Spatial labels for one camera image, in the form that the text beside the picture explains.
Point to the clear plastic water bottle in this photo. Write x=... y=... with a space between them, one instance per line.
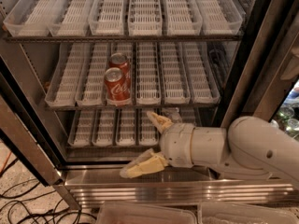
x=173 y=114

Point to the stainless steel fridge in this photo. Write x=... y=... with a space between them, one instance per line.
x=250 y=77

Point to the left clear plastic bin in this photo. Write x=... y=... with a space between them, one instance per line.
x=131 y=213

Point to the clear plastic bin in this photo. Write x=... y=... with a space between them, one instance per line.
x=131 y=213
x=236 y=213

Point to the top wire shelf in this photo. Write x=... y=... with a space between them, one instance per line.
x=49 y=38

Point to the wire shelf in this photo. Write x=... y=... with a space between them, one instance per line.
x=90 y=146
x=49 y=38
x=134 y=106

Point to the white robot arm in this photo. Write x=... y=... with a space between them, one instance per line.
x=250 y=148

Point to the middle wire shelf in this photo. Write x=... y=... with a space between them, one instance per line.
x=134 y=106

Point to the bottom wire shelf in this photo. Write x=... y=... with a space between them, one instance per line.
x=90 y=146

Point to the left fridge door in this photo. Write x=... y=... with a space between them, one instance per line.
x=23 y=133

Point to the red coke can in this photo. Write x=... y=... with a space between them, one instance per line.
x=116 y=84
x=121 y=61

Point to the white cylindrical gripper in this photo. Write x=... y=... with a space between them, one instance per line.
x=176 y=144

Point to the right clear plastic bin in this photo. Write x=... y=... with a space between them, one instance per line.
x=236 y=213

